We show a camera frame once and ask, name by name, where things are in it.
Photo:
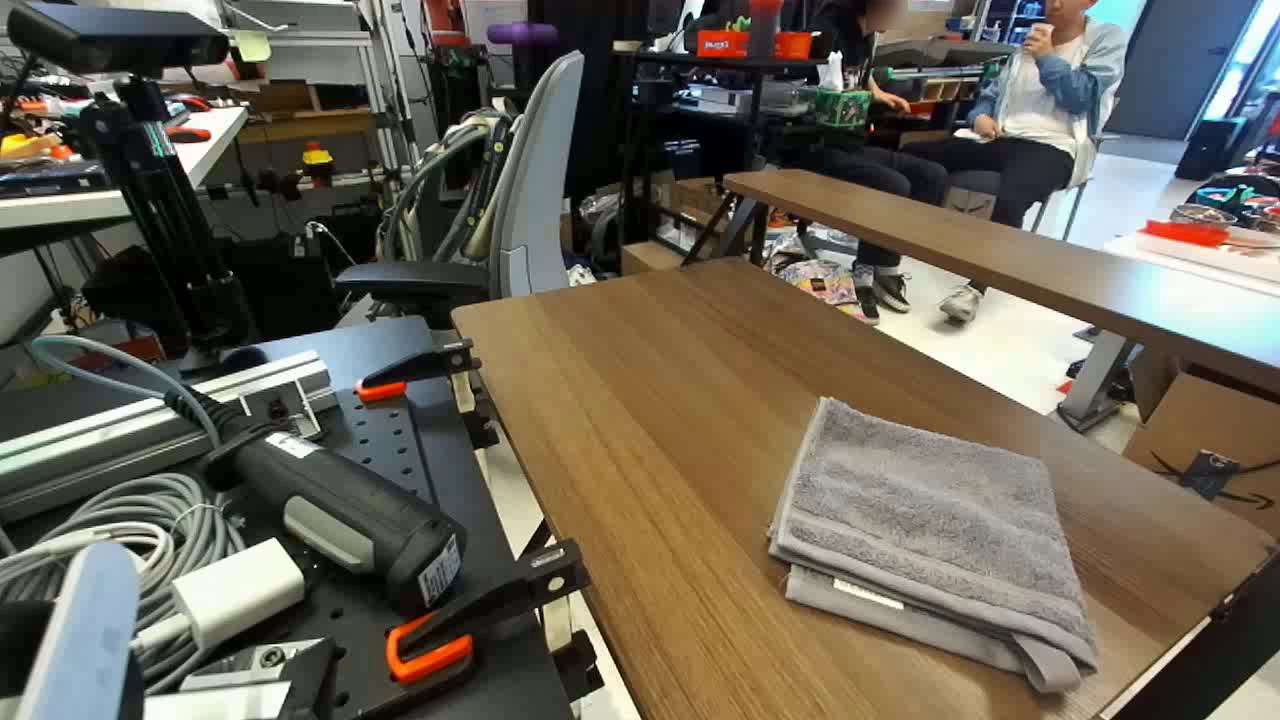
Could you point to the seated person in dark clothes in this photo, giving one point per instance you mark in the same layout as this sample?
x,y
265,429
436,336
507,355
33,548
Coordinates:
x,y
851,30

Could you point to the folded grey towel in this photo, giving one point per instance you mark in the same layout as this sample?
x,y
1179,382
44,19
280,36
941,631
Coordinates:
x,y
932,536

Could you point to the red tray on shelf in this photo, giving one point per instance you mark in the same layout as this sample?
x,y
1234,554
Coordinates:
x,y
743,46

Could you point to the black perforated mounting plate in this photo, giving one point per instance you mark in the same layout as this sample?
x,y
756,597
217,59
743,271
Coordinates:
x,y
419,444

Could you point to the grey office chair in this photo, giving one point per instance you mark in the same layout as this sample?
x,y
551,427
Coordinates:
x,y
482,208

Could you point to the red object on right table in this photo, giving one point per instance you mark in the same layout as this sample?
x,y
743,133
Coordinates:
x,y
1185,233

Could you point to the near orange-handled clamp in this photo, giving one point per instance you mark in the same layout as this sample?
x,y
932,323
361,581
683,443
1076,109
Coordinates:
x,y
446,637

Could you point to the silver aluminium rail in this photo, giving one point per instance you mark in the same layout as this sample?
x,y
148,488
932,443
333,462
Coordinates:
x,y
76,458

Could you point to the orange-handled clamp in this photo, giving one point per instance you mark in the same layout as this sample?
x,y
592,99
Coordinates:
x,y
397,379
446,637

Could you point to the cardboard box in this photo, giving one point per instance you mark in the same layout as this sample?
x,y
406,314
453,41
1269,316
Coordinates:
x,y
1217,444

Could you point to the seated person in grey jacket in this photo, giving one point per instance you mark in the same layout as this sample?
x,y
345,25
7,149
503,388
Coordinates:
x,y
1037,122

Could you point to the blue-grey foreground post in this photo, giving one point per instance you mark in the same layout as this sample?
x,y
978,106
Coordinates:
x,y
85,649

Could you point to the black camera on tripod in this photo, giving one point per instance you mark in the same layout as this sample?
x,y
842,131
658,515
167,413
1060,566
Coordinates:
x,y
85,36

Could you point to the black tripod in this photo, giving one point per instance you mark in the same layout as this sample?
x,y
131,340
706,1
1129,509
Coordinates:
x,y
124,133

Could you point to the long wooden bench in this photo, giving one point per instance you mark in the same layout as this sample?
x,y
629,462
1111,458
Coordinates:
x,y
1169,311

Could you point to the far orange-handled clamp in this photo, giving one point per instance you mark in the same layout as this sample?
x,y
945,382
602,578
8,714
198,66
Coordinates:
x,y
397,379

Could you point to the white power adapter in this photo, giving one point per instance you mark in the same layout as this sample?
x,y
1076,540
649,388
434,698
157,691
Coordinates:
x,y
237,593

